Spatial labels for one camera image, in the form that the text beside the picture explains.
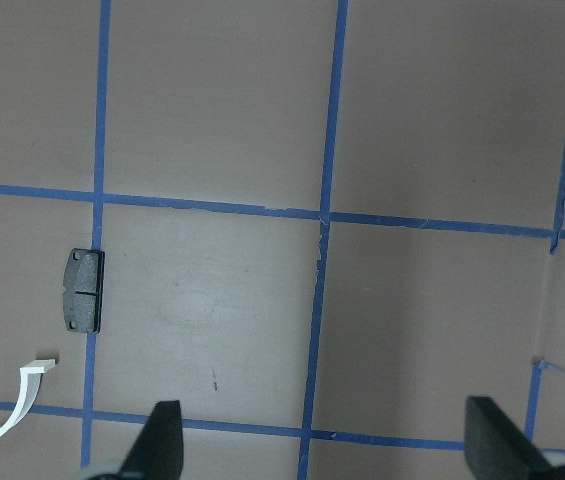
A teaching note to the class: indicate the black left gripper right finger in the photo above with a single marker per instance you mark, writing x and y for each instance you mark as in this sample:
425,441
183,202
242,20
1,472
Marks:
495,448

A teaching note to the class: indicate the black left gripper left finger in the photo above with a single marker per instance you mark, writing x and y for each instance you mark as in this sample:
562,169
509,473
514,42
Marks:
158,452

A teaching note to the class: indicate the black brake pad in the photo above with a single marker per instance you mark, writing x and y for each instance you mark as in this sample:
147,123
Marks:
83,290

